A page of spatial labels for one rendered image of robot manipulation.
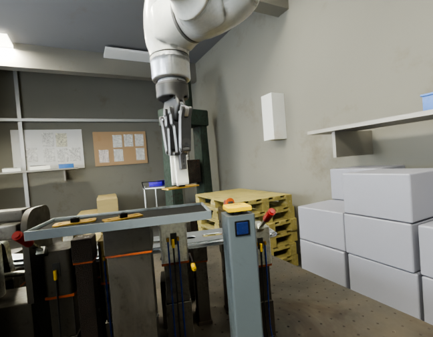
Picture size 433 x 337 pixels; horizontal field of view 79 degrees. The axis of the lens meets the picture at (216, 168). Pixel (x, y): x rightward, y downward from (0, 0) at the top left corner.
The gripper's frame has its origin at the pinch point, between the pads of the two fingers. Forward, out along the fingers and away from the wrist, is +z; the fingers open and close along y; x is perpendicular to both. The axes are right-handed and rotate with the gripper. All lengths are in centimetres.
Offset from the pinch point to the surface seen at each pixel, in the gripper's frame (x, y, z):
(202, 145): -223, 359, -33
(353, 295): -71, 1, 56
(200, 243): -15.6, 21.3, 25.8
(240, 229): -10.8, -7.4, 15.0
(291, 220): -205, 147, 74
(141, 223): 10.4, -1.8, 10.3
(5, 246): 37, 36, 17
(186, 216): 1.9, -5.3, 9.9
